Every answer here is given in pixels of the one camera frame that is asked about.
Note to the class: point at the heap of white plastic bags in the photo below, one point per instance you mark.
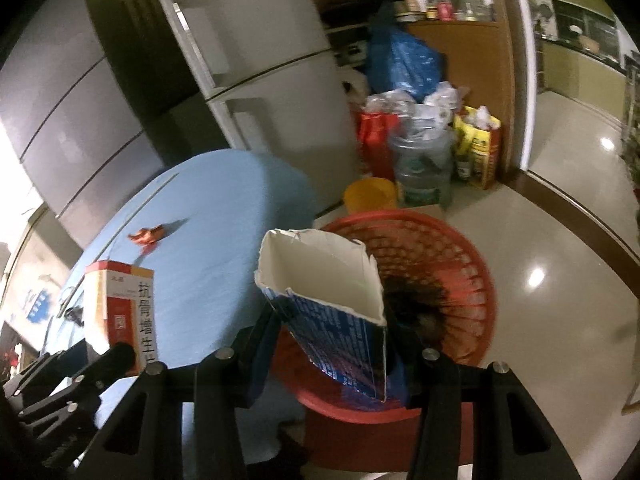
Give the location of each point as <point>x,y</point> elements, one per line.
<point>440,100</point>

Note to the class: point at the torn blue and white carton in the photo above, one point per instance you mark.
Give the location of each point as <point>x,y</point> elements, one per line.
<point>320,270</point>

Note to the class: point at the orange and white medicine box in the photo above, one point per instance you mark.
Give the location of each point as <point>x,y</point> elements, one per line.
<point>120,300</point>

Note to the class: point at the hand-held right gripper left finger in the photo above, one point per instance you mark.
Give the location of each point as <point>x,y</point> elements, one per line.
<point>260,355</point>

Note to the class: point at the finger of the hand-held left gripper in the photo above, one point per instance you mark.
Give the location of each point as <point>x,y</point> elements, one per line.
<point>35,370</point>
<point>115,360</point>

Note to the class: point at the kitchen counter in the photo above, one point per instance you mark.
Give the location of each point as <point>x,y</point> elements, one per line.
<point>575,70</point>

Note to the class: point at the red chair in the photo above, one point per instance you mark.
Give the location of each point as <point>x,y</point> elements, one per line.
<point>350,440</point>

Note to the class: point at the yellow shopping bag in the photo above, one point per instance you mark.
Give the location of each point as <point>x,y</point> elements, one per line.
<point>480,155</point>

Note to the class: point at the silver refrigerator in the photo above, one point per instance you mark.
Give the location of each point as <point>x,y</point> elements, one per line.
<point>280,25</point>

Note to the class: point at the clear water jug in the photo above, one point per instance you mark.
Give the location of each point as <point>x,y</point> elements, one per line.
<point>420,170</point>

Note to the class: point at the wooden cabinet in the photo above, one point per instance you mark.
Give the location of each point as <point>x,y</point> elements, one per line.
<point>480,60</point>

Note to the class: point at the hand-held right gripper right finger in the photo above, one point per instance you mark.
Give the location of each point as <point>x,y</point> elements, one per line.
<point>400,385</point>

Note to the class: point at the red gift bag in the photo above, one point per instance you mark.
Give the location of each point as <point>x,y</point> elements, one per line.
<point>375,140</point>

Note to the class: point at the yellow bucket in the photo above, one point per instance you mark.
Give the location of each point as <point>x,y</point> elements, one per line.
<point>370,195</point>

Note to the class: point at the orange candy wrapper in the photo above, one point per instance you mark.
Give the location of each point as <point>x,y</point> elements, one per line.
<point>150,234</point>

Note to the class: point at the red plastic basket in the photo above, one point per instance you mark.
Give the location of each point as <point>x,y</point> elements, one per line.
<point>450,260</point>

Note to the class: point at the kitchen window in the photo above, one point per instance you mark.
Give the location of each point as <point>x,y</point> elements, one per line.
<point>585,20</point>

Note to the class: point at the wooden chair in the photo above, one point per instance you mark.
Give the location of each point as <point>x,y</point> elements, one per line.
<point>632,397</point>

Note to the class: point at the grey multi-door refrigerator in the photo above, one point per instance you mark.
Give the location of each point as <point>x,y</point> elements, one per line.
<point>65,110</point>

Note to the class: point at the blue tablecloth table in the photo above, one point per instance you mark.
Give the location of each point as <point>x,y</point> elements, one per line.
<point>210,240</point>

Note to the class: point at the large blue plastic sack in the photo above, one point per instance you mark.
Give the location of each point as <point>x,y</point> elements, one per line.
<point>400,60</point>

